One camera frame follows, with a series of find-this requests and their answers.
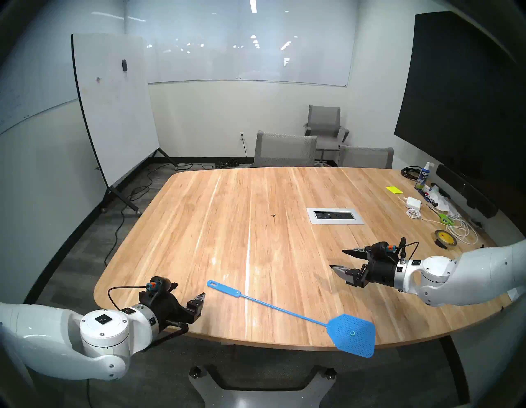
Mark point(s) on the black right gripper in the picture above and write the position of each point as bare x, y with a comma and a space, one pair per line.
382, 272

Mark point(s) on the black and yellow tape roll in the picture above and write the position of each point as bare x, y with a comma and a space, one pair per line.
437, 240

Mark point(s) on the grey mesh office chair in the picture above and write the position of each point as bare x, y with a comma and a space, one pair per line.
365, 158
284, 150

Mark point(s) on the large glass wall whiteboard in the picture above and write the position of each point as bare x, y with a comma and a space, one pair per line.
246, 57

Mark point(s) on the glass wall board with handwriting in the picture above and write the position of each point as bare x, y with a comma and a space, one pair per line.
41, 70

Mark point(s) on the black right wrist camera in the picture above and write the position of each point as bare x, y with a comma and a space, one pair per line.
382, 248

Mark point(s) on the blue plastic fly swatter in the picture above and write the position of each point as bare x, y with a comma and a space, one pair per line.
353, 333

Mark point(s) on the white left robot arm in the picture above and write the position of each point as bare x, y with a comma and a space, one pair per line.
37, 333

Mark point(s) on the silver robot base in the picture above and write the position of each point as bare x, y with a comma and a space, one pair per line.
259, 397

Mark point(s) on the clear bag of markers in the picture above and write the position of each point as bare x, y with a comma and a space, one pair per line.
444, 205

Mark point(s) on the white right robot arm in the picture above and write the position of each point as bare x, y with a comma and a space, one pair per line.
485, 271

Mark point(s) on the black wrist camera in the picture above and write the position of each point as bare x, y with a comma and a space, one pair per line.
382, 248
161, 283

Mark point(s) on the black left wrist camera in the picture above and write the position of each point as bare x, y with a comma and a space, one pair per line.
161, 283

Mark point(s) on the white paper sheet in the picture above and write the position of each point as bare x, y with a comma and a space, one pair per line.
517, 293

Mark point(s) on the silver table power outlet box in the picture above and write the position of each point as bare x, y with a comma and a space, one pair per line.
335, 216

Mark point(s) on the large black wall screen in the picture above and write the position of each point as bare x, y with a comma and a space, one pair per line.
464, 103

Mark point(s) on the mobile whiteboard on black stand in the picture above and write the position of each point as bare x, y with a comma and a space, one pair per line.
115, 111

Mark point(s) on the grey office chair with armrests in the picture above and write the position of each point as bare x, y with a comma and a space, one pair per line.
324, 120

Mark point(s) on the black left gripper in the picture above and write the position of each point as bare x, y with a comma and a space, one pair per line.
166, 310

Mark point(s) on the white power adapter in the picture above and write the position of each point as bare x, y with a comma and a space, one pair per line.
413, 202

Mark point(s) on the yellow sticky note pad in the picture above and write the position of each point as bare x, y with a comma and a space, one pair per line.
394, 190

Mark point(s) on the whiteboard cleaner spray bottle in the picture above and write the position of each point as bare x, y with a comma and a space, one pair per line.
422, 177

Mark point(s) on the black video sound bar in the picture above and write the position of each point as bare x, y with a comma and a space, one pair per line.
466, 189

